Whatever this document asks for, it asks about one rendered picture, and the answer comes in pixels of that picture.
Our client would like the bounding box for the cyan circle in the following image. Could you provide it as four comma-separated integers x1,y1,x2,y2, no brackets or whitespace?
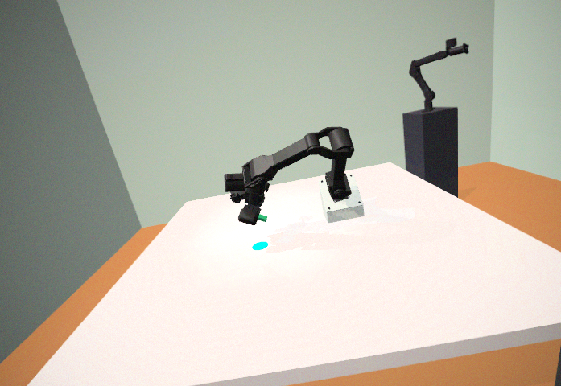
252,242,268,250

